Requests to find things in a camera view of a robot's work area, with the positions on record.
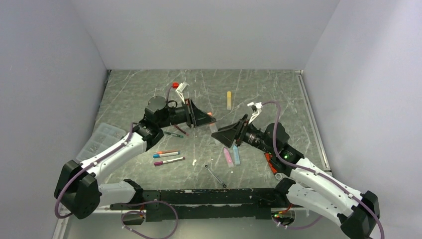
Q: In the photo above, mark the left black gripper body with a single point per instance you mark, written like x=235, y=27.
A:
x=175, y=116

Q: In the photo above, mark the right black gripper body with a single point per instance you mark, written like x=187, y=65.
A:
x=254, y=136

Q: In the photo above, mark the orange highlighter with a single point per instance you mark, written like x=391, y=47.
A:
x=212, y=126

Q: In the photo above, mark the blue highlighter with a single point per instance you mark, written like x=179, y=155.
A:
x=236, y=155

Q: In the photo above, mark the pink highlighter body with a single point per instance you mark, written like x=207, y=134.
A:
x=228, y=157

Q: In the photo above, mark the yellow highlighter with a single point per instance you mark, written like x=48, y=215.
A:
x=229, y=100

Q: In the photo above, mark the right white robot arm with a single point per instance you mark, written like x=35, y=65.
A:
x=304, y=184

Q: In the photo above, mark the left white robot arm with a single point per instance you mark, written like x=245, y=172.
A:
x=81, y=188

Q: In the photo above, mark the dark red marker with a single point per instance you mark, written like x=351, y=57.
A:
x=181, y=130

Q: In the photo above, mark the green marker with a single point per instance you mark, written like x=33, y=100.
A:
x=174, y=134

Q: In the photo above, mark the orange marker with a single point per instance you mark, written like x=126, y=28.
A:
x=168, y=151

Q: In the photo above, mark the blue capped white marker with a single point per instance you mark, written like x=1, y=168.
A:
x=168, y=154

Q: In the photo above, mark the silver ratchet wrench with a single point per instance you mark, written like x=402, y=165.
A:
x=218, y=180

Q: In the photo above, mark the magenta capped white marker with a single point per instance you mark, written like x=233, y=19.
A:
x=159, y=163

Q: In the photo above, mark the clear plastic parts box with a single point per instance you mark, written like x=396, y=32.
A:
x=103, y=137

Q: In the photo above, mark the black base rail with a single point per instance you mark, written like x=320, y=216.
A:
x=160, y=205

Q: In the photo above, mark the aluminium side rail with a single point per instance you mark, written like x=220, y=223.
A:
x=321, y=150

